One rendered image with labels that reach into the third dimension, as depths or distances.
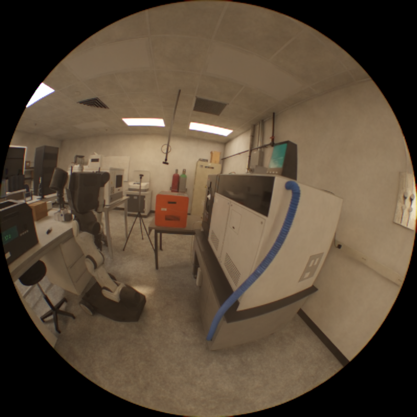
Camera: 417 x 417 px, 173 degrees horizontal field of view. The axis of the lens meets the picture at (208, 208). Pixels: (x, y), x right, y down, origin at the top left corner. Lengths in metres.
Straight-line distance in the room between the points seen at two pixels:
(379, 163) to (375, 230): 0.57
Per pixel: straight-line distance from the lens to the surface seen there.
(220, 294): 0.89
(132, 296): 1.39
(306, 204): 0.69
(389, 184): 1.51
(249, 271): 0.66
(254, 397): 1.48
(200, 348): 1.47
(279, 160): 0.62
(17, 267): 1.12
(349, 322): 1.76
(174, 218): 1.83
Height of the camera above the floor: 1.38
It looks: 12 degrees down
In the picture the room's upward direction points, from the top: 8 degrees clockwise
